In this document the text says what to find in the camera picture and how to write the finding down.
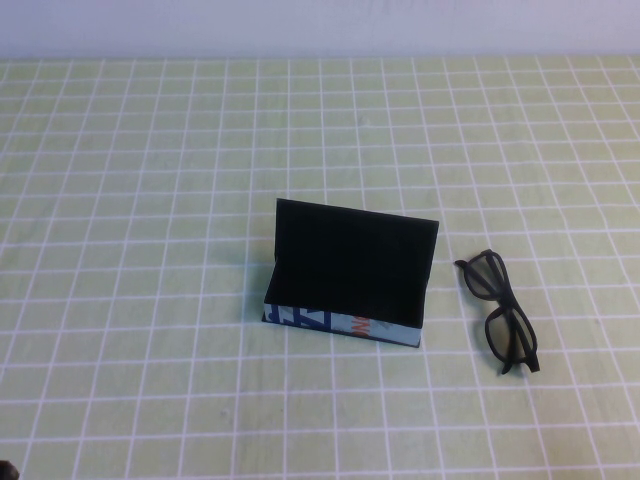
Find black printed glasses case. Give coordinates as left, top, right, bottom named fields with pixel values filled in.
left=260, top=197, right=441, bottom=349

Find black framed glasses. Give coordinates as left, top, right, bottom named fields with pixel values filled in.
left=453, top=248, right=543, bottom=377

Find green white-checked tablecloth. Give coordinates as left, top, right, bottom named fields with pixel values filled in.
left=0, top=55, right=640, bottom=480

